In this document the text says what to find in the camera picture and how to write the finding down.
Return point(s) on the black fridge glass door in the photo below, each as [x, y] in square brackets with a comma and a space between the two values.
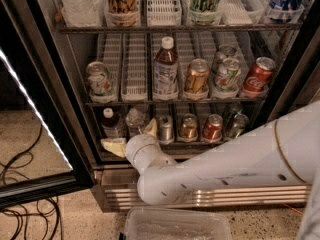
[46, 147]

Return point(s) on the blue can top shelf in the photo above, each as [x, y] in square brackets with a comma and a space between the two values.
[282, 11]

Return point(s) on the brown tea bottle shelf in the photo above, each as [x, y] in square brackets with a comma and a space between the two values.
[112, 124]
[165, 71]

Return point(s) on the clear water bottle shelf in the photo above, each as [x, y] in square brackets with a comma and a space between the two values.
[136, 120]
[83, 13]

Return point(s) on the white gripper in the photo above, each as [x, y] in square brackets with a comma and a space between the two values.
[137, 144]

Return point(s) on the clear plastic bin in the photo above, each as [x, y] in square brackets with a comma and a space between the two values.
[149, 223]

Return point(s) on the green can bottom shelf rear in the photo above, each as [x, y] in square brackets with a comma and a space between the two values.
[231, 109]

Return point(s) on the stainless steel fridge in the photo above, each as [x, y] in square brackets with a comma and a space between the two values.
[116, 187]

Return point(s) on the white green can middle left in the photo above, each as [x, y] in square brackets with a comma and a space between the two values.
[99, 82]

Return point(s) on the brown tea bottle bottom shelf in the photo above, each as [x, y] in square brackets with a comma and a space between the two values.
[112, 124]

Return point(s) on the white green can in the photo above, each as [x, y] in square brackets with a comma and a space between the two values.
[226, 79]
[99, 82]

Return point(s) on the green tall can top shelf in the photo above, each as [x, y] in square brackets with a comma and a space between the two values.
[203, 12]

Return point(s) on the brown tea bottle middle shelf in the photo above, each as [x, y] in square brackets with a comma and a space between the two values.
[165, 71]

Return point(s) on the gold can middle shelf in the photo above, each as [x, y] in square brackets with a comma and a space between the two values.
[196, 82]

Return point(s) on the empty white tray top shelf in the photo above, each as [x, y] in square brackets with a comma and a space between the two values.
[164, 12]

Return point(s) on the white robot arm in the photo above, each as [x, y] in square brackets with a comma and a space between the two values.
[285, 151]

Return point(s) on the brown tall can top shelf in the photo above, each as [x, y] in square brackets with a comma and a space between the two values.
[122, 12]

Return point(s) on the green can bottom shelf front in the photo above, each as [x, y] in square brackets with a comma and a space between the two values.
[237, 126]

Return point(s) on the clear water bottle bottom shelf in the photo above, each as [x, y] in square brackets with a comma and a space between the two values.
[136, 120]

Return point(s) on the gold can shelf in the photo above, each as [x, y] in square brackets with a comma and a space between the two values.
[188, 130]
[196, 82]

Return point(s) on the clear water bottle top shelf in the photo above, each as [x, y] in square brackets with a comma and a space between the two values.
[83, 13]

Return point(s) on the red can bottom shelf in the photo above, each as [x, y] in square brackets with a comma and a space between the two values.
[212, 130]

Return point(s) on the red coca-cola can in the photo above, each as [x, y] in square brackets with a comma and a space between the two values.
[258, 77]

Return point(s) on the gold can bottom shelf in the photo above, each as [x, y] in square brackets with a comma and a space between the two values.
[188, 130]

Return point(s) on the right fridge glass door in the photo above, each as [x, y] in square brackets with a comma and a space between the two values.
[298, 82]

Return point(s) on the white green can middle front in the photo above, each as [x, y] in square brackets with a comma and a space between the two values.
[226, 79]

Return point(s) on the silver can bottom shelf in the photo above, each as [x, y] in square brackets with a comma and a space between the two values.
[165, 128]

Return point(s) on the silver can middle rear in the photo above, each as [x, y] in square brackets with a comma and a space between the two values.
[223, 52]

